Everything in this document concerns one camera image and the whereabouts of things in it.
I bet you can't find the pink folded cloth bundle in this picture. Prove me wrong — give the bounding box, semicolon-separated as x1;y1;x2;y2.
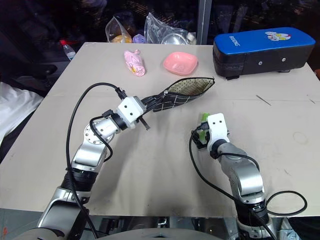
123;49;147;78

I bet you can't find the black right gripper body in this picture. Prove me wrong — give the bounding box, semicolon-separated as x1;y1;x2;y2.
190;128;210;151

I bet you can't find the clear bag with yellow contents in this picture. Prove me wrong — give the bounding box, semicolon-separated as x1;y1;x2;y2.
105;15;134;44

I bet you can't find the green highlighter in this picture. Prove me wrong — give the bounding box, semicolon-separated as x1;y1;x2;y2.
199;112;210;146

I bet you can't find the clear bag with metal bowl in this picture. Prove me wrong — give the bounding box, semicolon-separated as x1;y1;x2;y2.
143;12;191;46

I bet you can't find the pink plastic bowl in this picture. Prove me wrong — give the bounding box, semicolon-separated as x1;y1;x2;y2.
162;51;199;76

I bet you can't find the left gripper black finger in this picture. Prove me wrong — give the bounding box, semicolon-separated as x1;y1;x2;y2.
140;94;165;106
143;99;162;113

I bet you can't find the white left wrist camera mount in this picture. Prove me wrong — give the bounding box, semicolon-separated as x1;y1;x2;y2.
116;95;147;130

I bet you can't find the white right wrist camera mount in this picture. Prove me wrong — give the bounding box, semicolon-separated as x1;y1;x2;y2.
206;112;230;151

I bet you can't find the black grid pouch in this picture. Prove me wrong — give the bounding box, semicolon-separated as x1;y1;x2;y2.
151;76;216;115

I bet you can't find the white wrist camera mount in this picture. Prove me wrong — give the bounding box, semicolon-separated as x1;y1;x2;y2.
116;95;147;130
206;112;230;151

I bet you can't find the purple crumpled item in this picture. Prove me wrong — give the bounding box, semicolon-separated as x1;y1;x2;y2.
132;33;146;44

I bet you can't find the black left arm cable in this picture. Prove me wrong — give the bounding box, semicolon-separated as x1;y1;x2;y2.
65;82;126;240

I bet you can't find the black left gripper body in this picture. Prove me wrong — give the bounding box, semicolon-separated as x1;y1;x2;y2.
135;114;152;132

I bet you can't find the clear bottle with red cap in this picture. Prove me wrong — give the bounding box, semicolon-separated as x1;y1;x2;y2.
59;39;77;61

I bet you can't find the black box with blue lid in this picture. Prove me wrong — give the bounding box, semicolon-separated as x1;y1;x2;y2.
212;26;316;81

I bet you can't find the grey metal post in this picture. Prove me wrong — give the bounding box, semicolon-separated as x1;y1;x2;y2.
196;0;213;46

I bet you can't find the small white bottle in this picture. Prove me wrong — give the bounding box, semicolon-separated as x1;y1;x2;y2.
186;31;198;45

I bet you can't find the grey robot torso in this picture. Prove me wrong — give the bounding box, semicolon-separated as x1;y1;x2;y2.
96;227;241;240

